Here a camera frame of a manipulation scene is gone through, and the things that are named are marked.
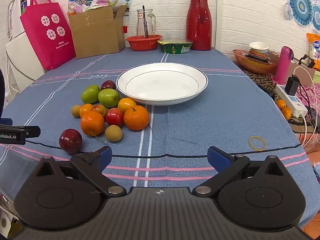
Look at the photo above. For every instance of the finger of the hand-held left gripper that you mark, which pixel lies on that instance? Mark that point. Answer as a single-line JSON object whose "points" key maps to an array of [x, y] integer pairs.
{"points": [[32, 131]]}

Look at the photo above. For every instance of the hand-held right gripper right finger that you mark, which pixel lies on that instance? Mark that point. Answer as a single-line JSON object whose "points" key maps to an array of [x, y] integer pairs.
{"points": [[217, 158]]}

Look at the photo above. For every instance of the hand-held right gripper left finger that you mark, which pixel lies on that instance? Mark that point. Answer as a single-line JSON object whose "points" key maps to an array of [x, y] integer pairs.
{"points": [[106, 155]]}

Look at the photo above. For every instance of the large orange tangerine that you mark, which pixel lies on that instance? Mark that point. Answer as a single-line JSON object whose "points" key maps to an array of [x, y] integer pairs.
{"points": [[136, 117], [92, 123]]}

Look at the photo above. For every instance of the dark red plum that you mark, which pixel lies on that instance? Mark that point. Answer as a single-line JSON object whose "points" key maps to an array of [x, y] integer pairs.
{"points": [[108, 85], [70, 140]]}

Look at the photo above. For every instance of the red-orange small fruit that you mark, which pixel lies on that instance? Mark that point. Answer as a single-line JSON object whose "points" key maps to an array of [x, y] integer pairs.
{"points": [[100, 109]]}

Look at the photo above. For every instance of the small orange tangerine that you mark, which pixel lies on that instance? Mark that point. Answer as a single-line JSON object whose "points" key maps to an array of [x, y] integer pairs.
{"points": [[85, 108]]}

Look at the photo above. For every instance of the small yellow-orange tangerine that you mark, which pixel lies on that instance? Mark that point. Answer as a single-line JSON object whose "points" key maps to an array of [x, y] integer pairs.
{"points": [[127, 103]]}

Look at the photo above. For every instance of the white plate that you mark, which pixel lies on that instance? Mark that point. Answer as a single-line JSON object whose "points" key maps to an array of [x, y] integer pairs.
{"points": [[162, 83]]}

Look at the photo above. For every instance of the blue striped tablecloth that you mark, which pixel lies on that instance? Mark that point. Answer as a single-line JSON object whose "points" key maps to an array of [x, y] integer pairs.
{"points": [[200, 130]]}

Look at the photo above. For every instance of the yellow rubber band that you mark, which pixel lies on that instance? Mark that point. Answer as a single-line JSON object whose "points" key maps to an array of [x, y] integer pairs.
{"points": [[250, 143]]}

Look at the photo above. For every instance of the green mango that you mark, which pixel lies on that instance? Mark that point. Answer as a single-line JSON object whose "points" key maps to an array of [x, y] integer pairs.
{"points": [[90, 94]]}

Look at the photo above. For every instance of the white appliance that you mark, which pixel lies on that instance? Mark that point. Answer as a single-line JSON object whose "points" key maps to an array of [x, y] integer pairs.
{"points": [[20, 55]]}

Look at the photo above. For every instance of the small side tangerine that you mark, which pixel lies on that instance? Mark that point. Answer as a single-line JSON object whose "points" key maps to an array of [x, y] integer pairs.
{"points": [[281, 104], [287, 113]]}

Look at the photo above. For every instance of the leopard print cloth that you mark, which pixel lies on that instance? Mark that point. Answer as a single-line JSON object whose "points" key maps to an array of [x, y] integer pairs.
{"points": [[260, 80]]}

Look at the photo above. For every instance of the white power strip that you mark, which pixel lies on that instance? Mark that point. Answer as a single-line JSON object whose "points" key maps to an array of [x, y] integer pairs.
{"points": [[296, 105]]}

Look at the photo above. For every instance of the amber glass bowl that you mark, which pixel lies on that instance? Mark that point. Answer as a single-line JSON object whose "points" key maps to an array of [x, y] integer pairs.
{"points": [[250, 66]]}

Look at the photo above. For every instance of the pink tote bag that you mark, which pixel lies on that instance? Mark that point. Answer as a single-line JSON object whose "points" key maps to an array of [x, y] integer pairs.
{"points": [[48, 35]]}

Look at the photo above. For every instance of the black charger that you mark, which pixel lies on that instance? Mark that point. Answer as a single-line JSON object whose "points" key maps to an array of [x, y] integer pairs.
{"points": [[292, 86]]}

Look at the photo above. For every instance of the pink floral cloth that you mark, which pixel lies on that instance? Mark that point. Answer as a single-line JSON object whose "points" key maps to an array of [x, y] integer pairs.
{"points": [[310, 97]]}

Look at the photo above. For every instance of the pink thermos bottle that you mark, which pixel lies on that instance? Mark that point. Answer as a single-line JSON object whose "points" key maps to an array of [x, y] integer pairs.
{"points": [[283, 65]]}

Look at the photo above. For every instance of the brown cardboard box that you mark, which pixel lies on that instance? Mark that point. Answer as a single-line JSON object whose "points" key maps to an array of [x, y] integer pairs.
{"points": [[96, 35]]}

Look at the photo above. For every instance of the red plastic basket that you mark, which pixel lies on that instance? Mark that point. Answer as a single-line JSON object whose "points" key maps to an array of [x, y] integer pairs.
{"points": [[143, 43]]}

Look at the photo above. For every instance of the green foil bowl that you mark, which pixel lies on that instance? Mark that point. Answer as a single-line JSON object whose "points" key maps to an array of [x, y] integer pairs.
{"points": [[175, 47]]}

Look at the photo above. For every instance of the flat cardboard box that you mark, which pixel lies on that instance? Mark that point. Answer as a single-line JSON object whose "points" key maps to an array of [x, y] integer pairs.
{"points": [[303, 73]]}

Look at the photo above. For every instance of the red thermos jug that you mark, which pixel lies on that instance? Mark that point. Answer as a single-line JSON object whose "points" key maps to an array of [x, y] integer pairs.
{"points": [[198, 25]]}

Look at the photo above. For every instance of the glass pitcher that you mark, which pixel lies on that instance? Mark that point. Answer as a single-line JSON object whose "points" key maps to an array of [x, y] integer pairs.
{"points": [[150, 25]]}

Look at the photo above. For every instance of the black stirrer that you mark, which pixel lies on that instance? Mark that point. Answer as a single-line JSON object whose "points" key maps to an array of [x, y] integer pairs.
{"points": [[145, 22]]}

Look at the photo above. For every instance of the floral plastic bag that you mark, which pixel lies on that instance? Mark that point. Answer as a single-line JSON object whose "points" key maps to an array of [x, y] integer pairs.
{"points": [[100, 0]]}

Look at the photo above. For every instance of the orange snack packet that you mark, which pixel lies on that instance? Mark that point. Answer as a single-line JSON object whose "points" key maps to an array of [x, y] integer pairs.
{"points": [[313, 45]]}

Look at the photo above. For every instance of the medium blue paper fan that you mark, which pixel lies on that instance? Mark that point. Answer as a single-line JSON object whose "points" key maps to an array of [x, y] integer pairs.
{"points": [[317, 17]]}

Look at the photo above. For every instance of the large blue paper fan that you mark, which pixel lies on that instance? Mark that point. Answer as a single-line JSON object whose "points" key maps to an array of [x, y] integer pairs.
{"points": [[300, 5]]}

